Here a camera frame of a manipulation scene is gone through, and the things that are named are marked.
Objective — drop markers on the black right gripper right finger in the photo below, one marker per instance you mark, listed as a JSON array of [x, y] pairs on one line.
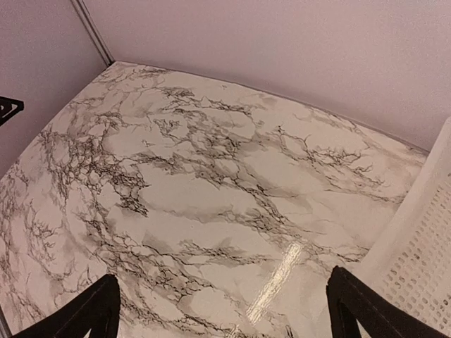
[[352, 304]]

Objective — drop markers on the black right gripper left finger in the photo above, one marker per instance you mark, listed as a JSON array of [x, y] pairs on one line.
[[93, 313]]

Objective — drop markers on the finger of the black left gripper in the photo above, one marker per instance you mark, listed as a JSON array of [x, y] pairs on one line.
[[9, 108]]

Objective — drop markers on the white perforated plastic basket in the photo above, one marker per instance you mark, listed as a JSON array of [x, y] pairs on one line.
[[409, 264]]

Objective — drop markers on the aluminium corner post left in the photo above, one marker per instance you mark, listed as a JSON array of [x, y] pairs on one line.
[[93, 32]]

